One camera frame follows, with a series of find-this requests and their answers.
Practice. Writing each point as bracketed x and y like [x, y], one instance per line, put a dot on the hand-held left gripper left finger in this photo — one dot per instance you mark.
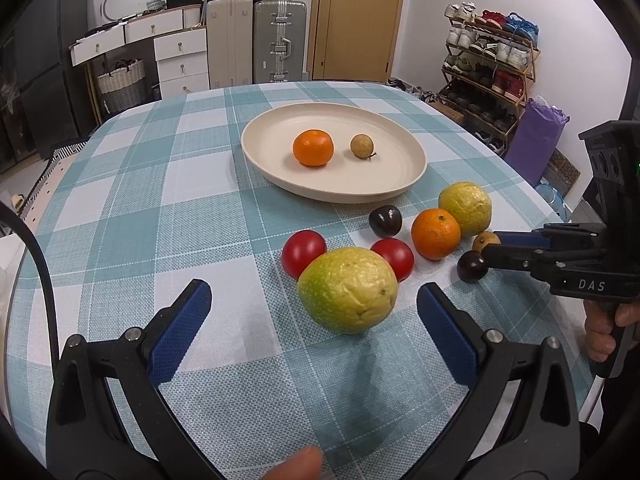
[182, 330]

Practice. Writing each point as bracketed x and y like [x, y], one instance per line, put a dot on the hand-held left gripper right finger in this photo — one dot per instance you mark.
[450, 330]

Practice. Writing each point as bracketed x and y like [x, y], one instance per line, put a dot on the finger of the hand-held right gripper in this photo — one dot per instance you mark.
[510, 257]
[520, 240]

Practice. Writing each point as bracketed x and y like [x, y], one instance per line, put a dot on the brown longan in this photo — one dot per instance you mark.
[361, 146]
[484, 240]

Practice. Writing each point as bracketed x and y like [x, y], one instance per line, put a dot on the dark purple plum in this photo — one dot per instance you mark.
[471, 266]
[385, 221]

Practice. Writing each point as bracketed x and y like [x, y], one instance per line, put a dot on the yellow-green guava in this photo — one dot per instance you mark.
[467, 207]
[347, 290]

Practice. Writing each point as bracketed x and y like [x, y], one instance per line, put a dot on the orange mandarin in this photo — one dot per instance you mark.
[435, 234]
[313, 148]

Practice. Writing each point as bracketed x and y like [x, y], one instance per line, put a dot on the red tomato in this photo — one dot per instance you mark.
[300, 252]
[395, 257]

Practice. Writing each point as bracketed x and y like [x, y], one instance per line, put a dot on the cream round plate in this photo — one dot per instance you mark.
[350, 180]

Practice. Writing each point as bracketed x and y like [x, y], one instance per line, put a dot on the person's right hand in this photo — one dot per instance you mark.
[600, 335]

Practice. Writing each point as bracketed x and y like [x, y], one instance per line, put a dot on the person's left hand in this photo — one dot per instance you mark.
[295, 467]

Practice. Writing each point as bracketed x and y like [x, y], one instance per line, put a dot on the blue bowl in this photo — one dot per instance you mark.
[552, 200]

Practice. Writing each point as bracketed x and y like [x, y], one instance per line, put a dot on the brown doormat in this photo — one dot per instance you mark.
[562, 170]

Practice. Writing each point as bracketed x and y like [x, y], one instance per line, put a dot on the purple bag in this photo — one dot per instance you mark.
[535, 140]

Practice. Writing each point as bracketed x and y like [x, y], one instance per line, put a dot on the cardboard box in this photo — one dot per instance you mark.
[447, 112]

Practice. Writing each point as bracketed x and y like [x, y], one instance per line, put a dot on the wooden shoe rack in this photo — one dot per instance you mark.
[530, 67]

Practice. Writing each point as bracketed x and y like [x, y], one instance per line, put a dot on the loose sneakers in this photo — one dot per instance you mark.
[412, 90]

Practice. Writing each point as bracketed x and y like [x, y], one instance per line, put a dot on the group of assorted shoes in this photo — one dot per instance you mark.
[480, 45]

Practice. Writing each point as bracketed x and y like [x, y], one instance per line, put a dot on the striped floor mat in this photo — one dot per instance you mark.
[70, 151]

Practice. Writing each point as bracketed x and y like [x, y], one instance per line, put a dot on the woven basket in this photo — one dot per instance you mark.
[121, 87]

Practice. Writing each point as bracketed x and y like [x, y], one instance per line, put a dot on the white drawer cabinet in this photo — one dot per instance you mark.
[180, 65]

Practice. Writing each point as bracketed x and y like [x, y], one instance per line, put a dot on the wooden door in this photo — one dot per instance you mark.
[360, 20]

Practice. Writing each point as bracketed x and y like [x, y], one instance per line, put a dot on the beige suitcase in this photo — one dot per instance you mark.
[230, 45]

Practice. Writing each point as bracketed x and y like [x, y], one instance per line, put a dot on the black cabinet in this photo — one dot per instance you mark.
[40, 75]

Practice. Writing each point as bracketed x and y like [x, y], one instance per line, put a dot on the silver suitcase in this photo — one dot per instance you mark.
[280, 40]

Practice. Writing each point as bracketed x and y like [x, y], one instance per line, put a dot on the small white basket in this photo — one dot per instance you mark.
[154, 6]

